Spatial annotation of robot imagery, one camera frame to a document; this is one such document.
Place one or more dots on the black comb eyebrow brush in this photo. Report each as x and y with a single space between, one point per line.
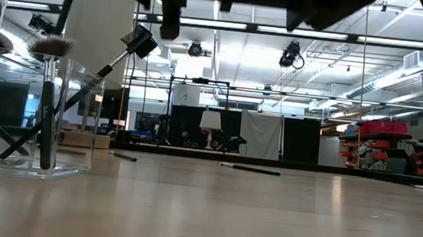
139 43

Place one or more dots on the fluffy powder makeup brush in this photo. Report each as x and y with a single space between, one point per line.
47 119

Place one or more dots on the white LED strip light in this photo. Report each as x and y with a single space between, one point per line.
212 23
402 42
29 5
326 35

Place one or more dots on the white shade wooden base lamp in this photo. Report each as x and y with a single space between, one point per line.
100 28

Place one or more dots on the white sign board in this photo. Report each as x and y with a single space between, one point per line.
186 95

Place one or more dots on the black television screen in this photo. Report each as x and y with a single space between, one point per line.
114 106

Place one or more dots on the small white table lamp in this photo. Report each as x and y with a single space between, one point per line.
210 119

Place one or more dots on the black backdrop panel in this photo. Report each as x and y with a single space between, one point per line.
230 122
301 141

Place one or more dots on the dark computer monitor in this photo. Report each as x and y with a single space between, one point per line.
151 121

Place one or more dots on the black device on stand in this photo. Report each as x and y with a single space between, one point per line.
234 139

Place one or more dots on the white hanging cloth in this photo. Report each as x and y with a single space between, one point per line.
260 134

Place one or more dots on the clear acrylic container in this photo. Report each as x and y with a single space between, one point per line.
80 130

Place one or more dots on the white cabinet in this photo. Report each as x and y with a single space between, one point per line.
329 152

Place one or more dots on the white ceiling vent box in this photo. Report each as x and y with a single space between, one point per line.
412 60

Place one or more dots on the shelf rack with red bins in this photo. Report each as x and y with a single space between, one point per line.
383 127

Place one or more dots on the black overhead frame beam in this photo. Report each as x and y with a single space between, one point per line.
252 27

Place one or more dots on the black metal frame stand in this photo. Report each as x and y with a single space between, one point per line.
199 80

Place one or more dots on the small black ceiling camera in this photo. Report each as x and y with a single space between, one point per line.
267 89

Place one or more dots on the silver ribbed air duct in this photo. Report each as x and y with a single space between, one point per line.
12 26

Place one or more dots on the black aluminium table frame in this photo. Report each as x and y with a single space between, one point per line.
307 166

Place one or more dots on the long silver ceiling duct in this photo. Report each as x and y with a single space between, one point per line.
391 78

